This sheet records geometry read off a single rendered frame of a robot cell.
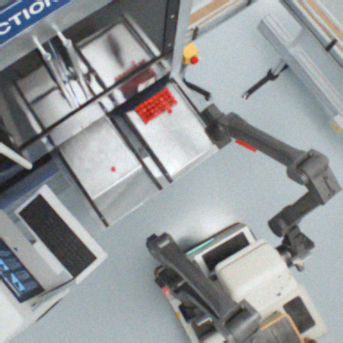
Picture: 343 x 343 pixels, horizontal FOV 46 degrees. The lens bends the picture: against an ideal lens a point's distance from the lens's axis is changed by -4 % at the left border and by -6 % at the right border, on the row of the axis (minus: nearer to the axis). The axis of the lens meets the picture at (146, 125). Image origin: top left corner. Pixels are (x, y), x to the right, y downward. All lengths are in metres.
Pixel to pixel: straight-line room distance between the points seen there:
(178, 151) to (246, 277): 0.74
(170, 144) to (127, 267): 1.09
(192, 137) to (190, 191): 0.90
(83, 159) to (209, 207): 1.13
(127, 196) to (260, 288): 0.75
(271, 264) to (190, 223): 1.40
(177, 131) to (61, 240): 0.72
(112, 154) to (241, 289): 0.86
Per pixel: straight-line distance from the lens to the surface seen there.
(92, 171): 1.91
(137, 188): 1.88
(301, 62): 2.59
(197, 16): 2.12
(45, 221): 1.98
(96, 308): 2.80
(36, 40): 1.06
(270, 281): 1.44
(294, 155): 1.27
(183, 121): 1.95
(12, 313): 1.28
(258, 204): 2.86
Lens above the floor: 2.75
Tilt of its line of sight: 75 degrees down
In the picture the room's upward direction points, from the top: straight up
